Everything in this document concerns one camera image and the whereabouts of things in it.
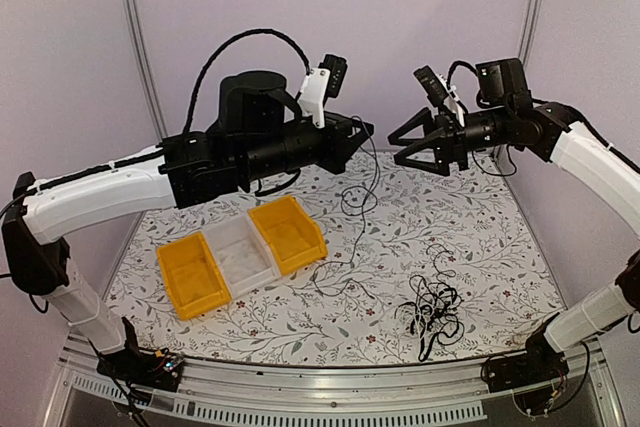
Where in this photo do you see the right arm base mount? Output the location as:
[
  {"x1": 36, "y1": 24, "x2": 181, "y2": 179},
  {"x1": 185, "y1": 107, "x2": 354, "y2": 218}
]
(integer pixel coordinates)
[{"x1": 480, "y1": 320, "x2": 569, "y2": 417}]

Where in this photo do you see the front aluminium rail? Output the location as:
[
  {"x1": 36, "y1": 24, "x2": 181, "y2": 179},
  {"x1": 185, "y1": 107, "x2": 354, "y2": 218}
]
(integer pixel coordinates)
[{"x1": 43, "y1": 334, "x2": 629, "y2": 426}]

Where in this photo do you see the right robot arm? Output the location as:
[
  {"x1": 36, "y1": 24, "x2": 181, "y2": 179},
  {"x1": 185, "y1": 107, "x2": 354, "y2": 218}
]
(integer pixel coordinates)
[{"x1": 387, "y1": 58, "x2": 639, "y2": 383}]

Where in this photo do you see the yellow plastic bin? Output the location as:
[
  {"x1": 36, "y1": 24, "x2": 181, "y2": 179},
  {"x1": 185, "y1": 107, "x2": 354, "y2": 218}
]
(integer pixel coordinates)
[
  {"x1": 156, "y1": 232, "x2": 231, "y2": 321},
  {"x1": 248, "y1": 195, "x2": 328, "y2": 276}
]

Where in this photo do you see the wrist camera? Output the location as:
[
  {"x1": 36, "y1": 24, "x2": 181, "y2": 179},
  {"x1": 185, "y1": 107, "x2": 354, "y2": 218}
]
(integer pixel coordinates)
[
  {"x1": 297, "y1": 54, "x2": 348, "y2": 129},
  {"x1": 413, "y1": 65, "x2": 467, "y2": 127}
]

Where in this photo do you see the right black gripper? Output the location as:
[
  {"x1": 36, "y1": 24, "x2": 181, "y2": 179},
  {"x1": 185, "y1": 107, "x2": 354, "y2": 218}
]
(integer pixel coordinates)
[{"x1": 389, "y1": 105, "x2": 513, "y2": 176}]

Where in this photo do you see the aluminium frame post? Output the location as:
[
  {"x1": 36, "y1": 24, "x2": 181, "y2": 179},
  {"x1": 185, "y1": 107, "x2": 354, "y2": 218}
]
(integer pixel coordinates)
[
  {"x1": 518, "y1": 0, "x2": 543, "y2": 67},
  {"x1": 122, "y1": 0, "x2": 169, "y2": 140}
]

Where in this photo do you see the thin black cable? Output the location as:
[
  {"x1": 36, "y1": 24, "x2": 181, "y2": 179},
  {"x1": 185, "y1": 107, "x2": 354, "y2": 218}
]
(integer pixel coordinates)
[{"x1": 310, "y1": 115, "x2": 382, "y2": 298}]

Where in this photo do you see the right aluminium frame post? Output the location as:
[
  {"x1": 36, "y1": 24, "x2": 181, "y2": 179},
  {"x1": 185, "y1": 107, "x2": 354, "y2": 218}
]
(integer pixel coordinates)
[{"x1": 518, "y1": 0, "x2": 543, "y2": 67}]

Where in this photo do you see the near yellow plastic bin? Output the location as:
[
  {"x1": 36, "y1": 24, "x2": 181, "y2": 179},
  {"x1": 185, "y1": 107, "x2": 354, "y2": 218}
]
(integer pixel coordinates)
[{"x1": 156, "y1": 232, "x2": 231, "y2": 321}]

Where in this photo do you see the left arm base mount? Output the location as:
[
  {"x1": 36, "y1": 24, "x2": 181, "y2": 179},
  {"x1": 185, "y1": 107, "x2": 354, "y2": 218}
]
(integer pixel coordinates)
[{"x1": 97, "y1": 317, "x2": 184, "y2": 392}]

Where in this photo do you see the far yellow plastic bin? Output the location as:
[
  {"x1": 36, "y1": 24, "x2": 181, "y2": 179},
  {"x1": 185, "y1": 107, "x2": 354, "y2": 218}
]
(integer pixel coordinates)
[{"x1": 248, "y1": 195, "x2": 328, "y2": 276}]

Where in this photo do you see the left aluminium frame post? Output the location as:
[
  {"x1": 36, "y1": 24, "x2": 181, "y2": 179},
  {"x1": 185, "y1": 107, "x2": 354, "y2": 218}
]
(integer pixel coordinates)
[{"x1": 122, "y1": 0, "x2": 169, "y2": 140}]

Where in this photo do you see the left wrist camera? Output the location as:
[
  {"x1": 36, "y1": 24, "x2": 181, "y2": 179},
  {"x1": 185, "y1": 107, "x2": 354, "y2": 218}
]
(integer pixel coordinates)
[{"x1": 297, "y1": 54, "x2": 348, "y2": 129}]

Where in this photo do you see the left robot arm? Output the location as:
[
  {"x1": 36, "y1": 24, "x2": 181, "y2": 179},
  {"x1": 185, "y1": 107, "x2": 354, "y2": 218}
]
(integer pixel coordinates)
[{"x1": 1, "y1": 54, "x2": 373, "y2": 381}]

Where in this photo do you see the white translucent plastic bin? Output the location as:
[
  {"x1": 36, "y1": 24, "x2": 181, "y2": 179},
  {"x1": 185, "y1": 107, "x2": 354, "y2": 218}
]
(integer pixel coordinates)
[{"x1": 202, "y1": 215, "x2": 281, "y2": 299}]

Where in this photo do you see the floral table cloth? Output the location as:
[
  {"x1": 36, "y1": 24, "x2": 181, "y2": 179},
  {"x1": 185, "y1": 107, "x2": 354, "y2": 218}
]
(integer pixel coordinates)
[{"x1": 106, "y1": 153, "x2": 564, "y2": 366}]

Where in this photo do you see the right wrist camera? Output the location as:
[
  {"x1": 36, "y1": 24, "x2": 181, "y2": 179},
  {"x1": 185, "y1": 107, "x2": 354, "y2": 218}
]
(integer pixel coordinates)
[{"x1": 413, "y1": 65, "x2": 467, "y2": 127}]

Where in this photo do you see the tangled black cable pile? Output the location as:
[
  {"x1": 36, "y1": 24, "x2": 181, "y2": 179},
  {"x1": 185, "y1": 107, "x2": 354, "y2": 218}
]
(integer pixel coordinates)
[{"x1": 394, "y1": 241, "x2": 466, "y2": 363}]

